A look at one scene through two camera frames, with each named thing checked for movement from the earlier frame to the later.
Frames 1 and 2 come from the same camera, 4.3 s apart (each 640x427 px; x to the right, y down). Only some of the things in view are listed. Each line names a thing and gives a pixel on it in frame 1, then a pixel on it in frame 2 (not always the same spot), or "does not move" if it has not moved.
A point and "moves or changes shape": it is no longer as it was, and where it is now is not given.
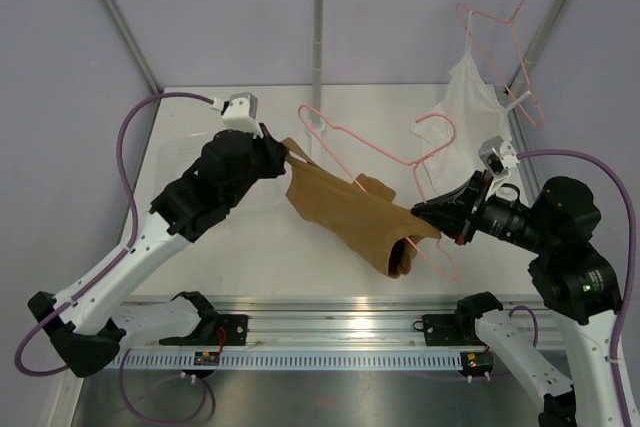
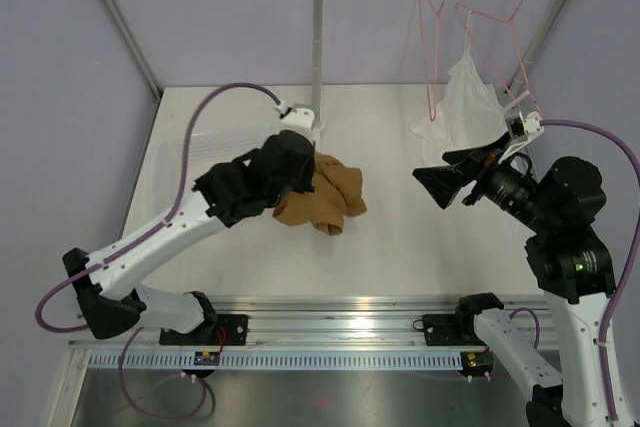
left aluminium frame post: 119,20 does not move
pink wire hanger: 455,276 → 430,21
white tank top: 471,116 does not move
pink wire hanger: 513,26 does not move
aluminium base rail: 299,324 does not move
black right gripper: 454,210 → 445,182
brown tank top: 361,210 moves or changes shape
